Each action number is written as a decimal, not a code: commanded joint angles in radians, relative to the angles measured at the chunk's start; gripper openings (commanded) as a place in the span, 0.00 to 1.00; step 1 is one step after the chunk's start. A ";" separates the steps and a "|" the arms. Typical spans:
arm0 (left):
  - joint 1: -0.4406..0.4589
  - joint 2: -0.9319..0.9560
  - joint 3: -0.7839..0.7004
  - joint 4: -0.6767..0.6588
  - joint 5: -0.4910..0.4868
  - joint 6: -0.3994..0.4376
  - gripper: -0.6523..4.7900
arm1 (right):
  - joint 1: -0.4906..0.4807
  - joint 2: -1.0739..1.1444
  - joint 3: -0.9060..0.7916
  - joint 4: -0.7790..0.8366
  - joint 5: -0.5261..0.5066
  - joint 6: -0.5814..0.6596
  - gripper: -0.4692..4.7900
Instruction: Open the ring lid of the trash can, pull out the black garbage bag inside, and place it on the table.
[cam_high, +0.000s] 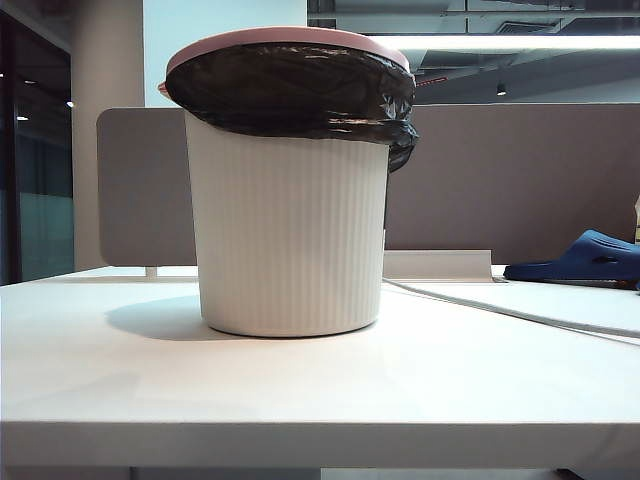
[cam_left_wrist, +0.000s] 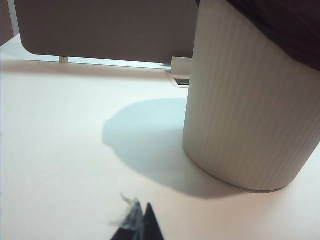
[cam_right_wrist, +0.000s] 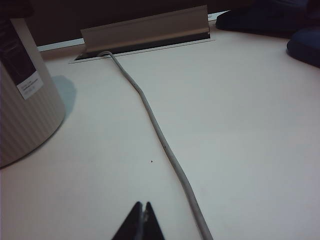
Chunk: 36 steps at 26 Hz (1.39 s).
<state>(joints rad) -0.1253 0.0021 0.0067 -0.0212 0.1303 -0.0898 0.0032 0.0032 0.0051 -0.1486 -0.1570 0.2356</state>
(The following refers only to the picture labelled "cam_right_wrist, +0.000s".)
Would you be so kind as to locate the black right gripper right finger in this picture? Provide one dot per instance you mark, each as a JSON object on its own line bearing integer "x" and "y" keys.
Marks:
{"x": 152, "y": 225}

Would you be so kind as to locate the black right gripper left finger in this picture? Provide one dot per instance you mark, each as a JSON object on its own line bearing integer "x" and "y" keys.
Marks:
{"x": 131, "y": 225}

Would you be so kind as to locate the white ribbed plastic trash can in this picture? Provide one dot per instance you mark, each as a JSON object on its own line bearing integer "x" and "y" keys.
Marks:
{"x": 30, "y": 120}

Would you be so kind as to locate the dark blue rubber slipper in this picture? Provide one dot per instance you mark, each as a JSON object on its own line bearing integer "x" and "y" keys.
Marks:
{"x": 305, "y": 47}
{"x": 260, "y": 22}

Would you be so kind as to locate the brown desk partition wall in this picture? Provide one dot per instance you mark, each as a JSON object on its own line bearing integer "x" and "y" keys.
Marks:
{"x": 62, "y": 17}

